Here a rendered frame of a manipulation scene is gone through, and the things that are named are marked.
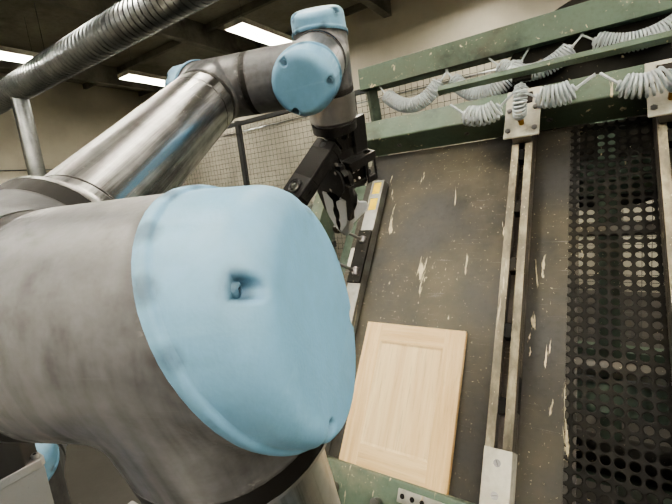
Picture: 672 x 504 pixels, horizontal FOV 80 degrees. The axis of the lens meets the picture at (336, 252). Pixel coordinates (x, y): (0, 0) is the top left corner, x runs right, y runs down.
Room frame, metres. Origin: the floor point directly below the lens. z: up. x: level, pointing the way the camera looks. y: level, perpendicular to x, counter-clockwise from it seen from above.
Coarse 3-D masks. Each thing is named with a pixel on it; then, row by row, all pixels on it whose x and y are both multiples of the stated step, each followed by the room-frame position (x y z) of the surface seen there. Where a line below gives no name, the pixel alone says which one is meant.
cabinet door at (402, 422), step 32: (384, 352) 1.14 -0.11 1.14; (416, 352) 1.09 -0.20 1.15; (448, 352) 1.05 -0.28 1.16; (384, 384) 1.09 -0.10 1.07; (416, 384) 1.04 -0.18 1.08; (448, 384) 1.00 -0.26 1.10; (352, 416) 1.08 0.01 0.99; (384, 416) 1.03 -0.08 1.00; (416, 416) 0.99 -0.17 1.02; (448, 416) 0.95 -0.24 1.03; (352, 448) 1.02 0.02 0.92; (384, 448) 0.98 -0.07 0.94; (416, 448) 0.95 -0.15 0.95; (448, 448) 0.91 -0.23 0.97; (416, 480) 0.90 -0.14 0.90; (448, 480) 0.87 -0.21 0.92
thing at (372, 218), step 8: (384, 184) 1.51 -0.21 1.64; (384, 192) 1.51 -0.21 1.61; (368, 200) 1.50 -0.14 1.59; (384, 200) 1.50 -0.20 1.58; (376, 208) 1.46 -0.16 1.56; (368, 216) 1.45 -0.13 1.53; (376, 216) 1.44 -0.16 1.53; (368, 224) 1.43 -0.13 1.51; (376, 224) 1.43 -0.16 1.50; (376, 232) 1.43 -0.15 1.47; (368, 248) 1.37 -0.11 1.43; (368, 256) 1.36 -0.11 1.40; (368, 264) 1.36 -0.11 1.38; (368, 272) 1.36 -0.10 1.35; (352, 288) 1.31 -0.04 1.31; (360, 288) 1.30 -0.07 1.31; (352, 296) 1.29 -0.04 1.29; (360, 296) 1.30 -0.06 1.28; (352, 304) 1.27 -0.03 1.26; (360, 304) 1.29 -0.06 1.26; (352, 312) 1.25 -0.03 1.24; (352, 320) 1.24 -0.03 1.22; (328, 448) 1.07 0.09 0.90
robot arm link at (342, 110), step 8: (344, 96) 0.60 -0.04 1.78; (352, 96) 0.62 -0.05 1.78; (336, 104) 0.60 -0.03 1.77; (344, 104) 0.61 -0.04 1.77; (352, 104) 0.62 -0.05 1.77; (320, 112) 0.61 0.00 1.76; (328, 112) 0.61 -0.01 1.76; (336, 112) 0.61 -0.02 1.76; (344, 112) 0.61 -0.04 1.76; (352, 112) 0.62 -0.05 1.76; (312, 120) 0.63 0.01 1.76; (320, 120) 0.62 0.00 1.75; (328, 120) 0.61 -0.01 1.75; (336, 120) 0.61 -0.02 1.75; (344, 120) 0.62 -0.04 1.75; (352, 120) 0.64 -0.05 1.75; (320, 128) 0.63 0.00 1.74; (328, 128) 0.62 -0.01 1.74
